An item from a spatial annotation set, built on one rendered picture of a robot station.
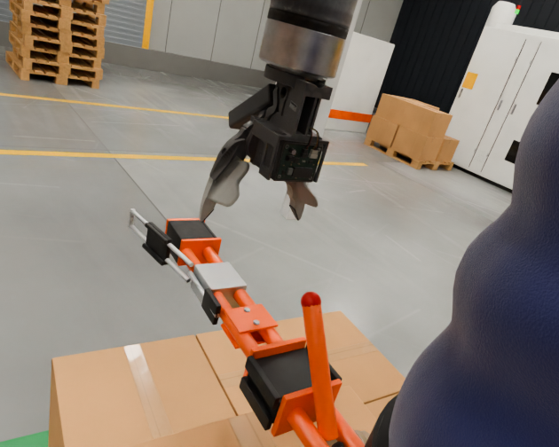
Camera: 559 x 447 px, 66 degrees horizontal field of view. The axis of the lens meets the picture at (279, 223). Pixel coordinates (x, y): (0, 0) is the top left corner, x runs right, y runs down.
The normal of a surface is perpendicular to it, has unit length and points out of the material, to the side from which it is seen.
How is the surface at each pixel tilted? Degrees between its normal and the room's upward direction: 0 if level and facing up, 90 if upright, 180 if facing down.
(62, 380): 0
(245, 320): 0
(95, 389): 0
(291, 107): 90
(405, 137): 90
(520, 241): 73
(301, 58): 90
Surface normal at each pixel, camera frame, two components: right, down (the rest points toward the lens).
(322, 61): 0.49, 0.47
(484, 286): -0.91, -0.40
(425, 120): -0.80, 0.04
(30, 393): 0.25, -0.88
